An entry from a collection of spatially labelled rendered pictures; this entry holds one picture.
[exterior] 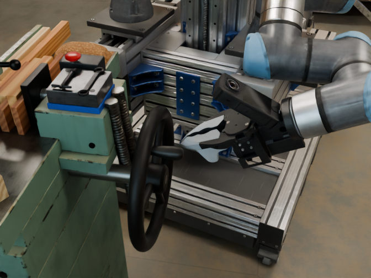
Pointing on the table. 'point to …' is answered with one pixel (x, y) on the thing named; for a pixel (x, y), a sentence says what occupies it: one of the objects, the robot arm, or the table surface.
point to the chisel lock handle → (15, 64)
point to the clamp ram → (35, 89)
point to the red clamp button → (73, 56)
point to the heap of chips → (84, 47)
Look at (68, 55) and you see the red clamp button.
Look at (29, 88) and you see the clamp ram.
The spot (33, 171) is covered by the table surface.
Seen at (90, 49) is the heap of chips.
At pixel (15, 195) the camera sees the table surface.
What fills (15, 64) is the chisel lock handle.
